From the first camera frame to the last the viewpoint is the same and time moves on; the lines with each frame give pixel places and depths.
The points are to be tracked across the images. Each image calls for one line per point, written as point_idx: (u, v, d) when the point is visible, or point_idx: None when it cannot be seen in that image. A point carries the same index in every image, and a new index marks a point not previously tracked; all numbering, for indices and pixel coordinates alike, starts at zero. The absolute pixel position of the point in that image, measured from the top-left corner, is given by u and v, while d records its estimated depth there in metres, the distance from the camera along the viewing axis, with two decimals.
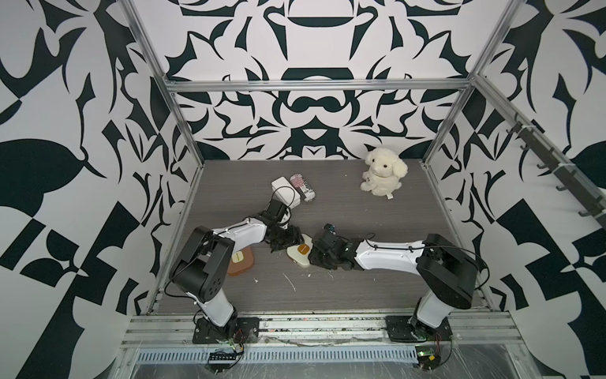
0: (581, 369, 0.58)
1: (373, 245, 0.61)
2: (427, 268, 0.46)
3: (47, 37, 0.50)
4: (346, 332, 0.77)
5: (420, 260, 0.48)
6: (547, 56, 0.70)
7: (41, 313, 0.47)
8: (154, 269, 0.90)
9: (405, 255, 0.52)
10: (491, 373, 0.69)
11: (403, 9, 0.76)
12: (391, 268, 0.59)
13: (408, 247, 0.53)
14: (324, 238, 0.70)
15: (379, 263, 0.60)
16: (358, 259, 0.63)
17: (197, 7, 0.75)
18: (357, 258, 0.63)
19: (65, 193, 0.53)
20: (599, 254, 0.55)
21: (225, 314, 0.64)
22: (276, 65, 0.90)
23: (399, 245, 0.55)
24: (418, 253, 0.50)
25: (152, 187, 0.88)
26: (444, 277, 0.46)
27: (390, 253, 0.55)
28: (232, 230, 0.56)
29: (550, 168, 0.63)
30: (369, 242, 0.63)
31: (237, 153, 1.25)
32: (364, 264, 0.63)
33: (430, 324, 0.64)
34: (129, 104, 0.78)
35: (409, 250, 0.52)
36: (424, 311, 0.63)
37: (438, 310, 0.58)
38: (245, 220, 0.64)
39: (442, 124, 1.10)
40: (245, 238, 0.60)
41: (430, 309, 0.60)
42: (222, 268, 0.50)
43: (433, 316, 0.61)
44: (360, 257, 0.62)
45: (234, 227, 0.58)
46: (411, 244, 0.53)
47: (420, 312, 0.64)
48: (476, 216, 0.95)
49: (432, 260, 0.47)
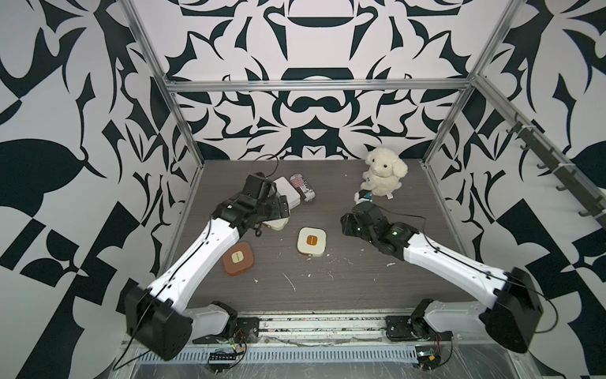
0: (581, 369, 0.58)
1: (434, 248, 0.53)
2: (505, 305, 0.41)
3: (47, 37, 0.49)
4: (346, 332, 0.77)
5: (501, 295, 0.42)
6: (546, 55, 0.70)
7: (41, 313, 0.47)
8: (154, 269, 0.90)
9: (479, 279, 0.45)
10: (491, 373, 0.70)
11: (403, 9, 0.76)
12: (443, 276, 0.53)
13: (484, 271, 0.46)
14: (372, 212, 0.60)
15: (432, 266, 0.53)
16: (408, 249, 0.55)
17: (197, 7, 0.75)
18: (409, 250, 0.55)
19: (64, 194, 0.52)
20: (600, 254, 0.55)
21: (219, 323, 0.63)
22: (277, 65, 0.90)
23: (473, 266, 0.47)
24: (497, 283, 0.44)
25: (152, 187, 0.88)
26: (524, 324, 0.41)
27: (458, 267, 0.48)
28: (177, 274, 0.43)
29: (550, 168, 0.63)
30: (432, 243, 0.54)
31: (237, 153, 1.25)
32: (412, 259, 0.56)
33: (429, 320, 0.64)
34: (129, 104, 0.78)
35: (487, 276, 0.45)
36: (439, 316, 0.61)
37: (455, 321, 0.57)
38: (202, 242, 0.48)
39: (442, 124, 1.10)
40: (205, 261, 0.47)
41: (448, 316, 0.58)
42: (174, 332, 0.42)
43: (446, 321, 0.60)
44: (413, 249, 0.54)
45: (181, 265, 0.44)
46: (490, 271, 0.46)
47: (430, 313, 0.64)
48: (476, 216, 0.95)
49: (512, 297, 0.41)
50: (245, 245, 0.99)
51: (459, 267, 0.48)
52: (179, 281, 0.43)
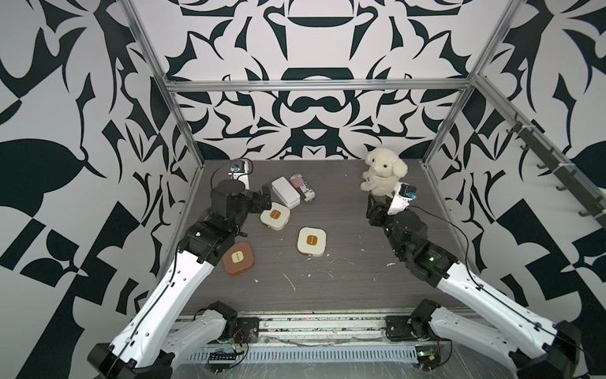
0: (581, 368, 0.58)
1: (477, 285, 0.49)
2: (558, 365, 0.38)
3: (47, 37, 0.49)
4: (346, 332, 0.77)
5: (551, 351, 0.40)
6: (546, 56, 0.70)
7: (41, 313, 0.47)
8: (154, 269, 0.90)
9: (526, 329, 0.43)
10: (491, 373, 0.69)
11: (403, 9, 0.76)
12: (484, 317, 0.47)
13: (533, 322, 0.43)
14: (417, 230, 0.52)
15: (469, 302, 0.50)
16: (447, 279, 0.51)
17: (197, 7, 0.75)
18: (450, 282, 0.51)
19: (64, 194, 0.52)
20: (600, 254, 0.55)
21: (215, 329, 0.63)
22: (277, 65, 0.90)
23: (519, 313, 0.44)
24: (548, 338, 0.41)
25: (152, 187, 0.88)
26: None
27: (503, 311, 0.45)
28: (140, 327, 0.39)
29: (550, 168, 0.63)
30: (473, 277, 0.50)
31: (237, 153, 1.25)
32: (447, 289, 0.52)
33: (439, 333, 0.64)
34: (129, 104, 0.78)
35: (536, 328, 0.42)
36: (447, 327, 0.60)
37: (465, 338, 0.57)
38: (166, 284, 0.43)
39: (442, 124, 1.10)
40: (171, 308, 0.42)
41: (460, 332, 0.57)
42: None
43: (453, 333, 0.60)
44: (453, 282, 0.50)
45: (144, 316, 0.40)
46: (539, 322, 0.43)
47: (439, 320, 0.63)
48: (476, 216, 0.95)
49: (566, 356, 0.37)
50: (245, 245, 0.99)
51: (506, 311, 0.45)
52: (143, 335, 0.39)
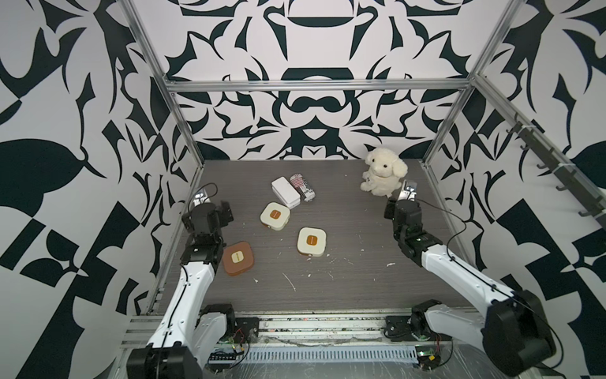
0: (581, 369, 0.58)
1: (450, 257, 0.56)
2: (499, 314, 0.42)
3: (47, 37, 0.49)
4: (346, 332, 0.77)
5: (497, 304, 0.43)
6: (546, 56, 0.70)
7: (40, 313, 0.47)
8: (154, 269, 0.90)
9: (481, 288, 0.47)
10: (491, 373, 0.69)
11: (403, 9, 0.76)
12: (455, 288, 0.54)
13: (491, 283, 0.48)
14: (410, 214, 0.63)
15: (444, 274, 0.55)
16: (428, 254, 0.58)
17: (197, 7, 0.75)
18: (428, 256, 0.58)
19: (64, 193, 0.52)
20: (600, 254, 0.55)
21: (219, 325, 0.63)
22: (277, 65, 0.90)
23: (481, 277, 0.49)
24: (499, 294, 0.45)
25: (152, 187, 0.88)
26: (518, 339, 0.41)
27: (465, 275, 0.51)
28: (172, 319, 0.44)
29: (550, 168, 0.63)
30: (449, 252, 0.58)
31: (237, 153, 1.25)
32: (429, 264, 0.59)
33: (438, 330, 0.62)
34: (129, 104, 0.78)
35: (491, 287, 0.47)
36: (438, 317, 0.61)
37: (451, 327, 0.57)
38: (184, 286, 0.50)
39: (442, 124, 1.10)
40: (195, 300, 0.49)
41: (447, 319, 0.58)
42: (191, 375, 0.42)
43: (443, 323, 0.60)
44: (432, 257, 0.58)
45: (173, 310, 0.46)
46: (496, 284, 0.47)
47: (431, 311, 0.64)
48: (476, 216, 0.95)
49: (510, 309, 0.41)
50: (245, 245, 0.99)
51: (466, 275, 0.50)
52: (178, 324, 0.44)
